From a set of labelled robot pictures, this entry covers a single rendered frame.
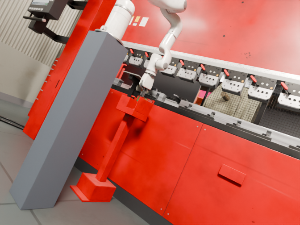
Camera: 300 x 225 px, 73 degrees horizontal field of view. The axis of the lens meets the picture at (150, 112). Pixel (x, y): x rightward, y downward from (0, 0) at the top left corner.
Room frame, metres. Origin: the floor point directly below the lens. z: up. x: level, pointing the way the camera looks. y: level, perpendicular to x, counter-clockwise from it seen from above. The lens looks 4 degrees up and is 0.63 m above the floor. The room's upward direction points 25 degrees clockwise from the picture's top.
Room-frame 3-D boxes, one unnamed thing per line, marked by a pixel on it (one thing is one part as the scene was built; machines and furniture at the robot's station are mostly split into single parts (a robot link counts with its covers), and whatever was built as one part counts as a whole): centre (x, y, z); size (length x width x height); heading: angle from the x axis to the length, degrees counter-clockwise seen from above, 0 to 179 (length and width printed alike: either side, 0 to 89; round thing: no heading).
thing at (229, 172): (1.31, -0.64, 0.59); 0.15 x 0.02 x 0.07; 59
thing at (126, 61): (2.19, 0.51, 1.24); 0.15 x 0.09 x 0.17; 59
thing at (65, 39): (2.42, 1.40, 1.18); 0.40 x 0.24 x 0.07; 59
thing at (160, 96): (1.95, 0.10, 0.92); 0.39 x 0.06 x 0.10; 59
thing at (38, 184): (1.17, 0.40, 0.50); 0.18 x 0.18 x 1.00; 53
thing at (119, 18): (1.17, 0.40, 1.09); 0.19 x 0.19 x 0.18
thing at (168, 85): (2.53, 0.09, 1.12); 1.13 x 0.02 x 0.44; 59
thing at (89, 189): (1.55, 0.15, 0.06); 0.25 x 0.20 x 0.12; 137
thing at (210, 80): (1.68, -0.34, 1.24); 0.15 x 0.09 x 0.17; 59
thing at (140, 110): (1.57, 0.13, 0.75); 0.20 x 0.16 x 0.18; 47
